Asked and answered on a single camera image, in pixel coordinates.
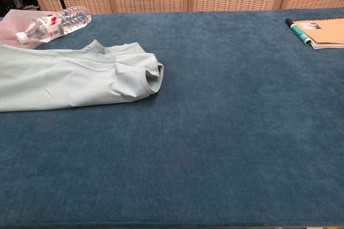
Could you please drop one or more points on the brown spiral notebook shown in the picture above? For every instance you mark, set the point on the brown spiral notebook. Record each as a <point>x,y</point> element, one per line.
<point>329,32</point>

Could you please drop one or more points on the translucent pouch with red contents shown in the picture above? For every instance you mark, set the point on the translucent pouch with red contents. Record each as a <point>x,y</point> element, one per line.
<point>10,22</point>

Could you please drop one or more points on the blue velvet table cover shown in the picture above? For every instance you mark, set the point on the blue velvet table cover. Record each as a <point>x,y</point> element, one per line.
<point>215,145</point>

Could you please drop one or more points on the light blue t-shirt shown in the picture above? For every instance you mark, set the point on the light blue t-shirt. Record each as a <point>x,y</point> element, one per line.
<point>67,84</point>

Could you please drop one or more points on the green and black marker pen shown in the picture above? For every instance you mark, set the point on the green and black marker pen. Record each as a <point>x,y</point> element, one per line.
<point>299,31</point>

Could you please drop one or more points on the clear plastic water bottle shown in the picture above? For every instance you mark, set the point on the clear plastic water bottle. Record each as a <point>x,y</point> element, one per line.
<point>53,26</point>

